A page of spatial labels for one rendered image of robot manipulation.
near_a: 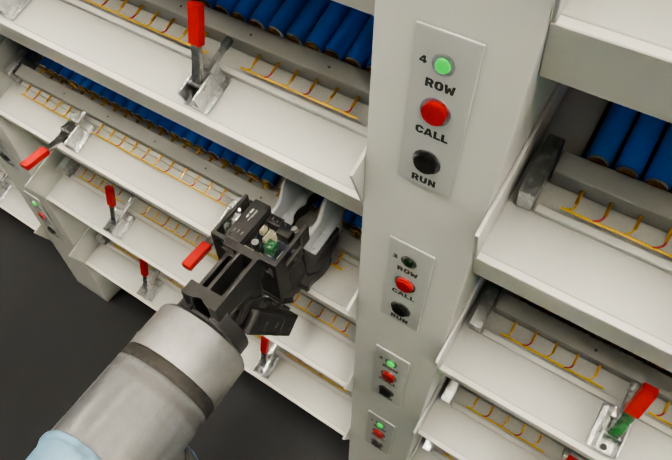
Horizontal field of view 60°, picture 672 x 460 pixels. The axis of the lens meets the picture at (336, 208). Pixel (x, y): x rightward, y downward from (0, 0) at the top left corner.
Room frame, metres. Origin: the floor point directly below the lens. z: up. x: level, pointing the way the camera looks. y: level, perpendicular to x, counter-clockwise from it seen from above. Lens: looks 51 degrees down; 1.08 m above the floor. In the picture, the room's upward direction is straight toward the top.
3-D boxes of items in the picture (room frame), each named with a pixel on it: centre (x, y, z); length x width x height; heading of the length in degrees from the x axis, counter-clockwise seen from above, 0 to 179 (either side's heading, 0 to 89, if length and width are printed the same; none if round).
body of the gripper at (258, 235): (0.29, 0.08, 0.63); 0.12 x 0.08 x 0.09; 149
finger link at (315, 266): (0.32, 0.03, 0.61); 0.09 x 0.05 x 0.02; 144
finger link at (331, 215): (0.37, 0.01, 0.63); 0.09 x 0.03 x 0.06; 144
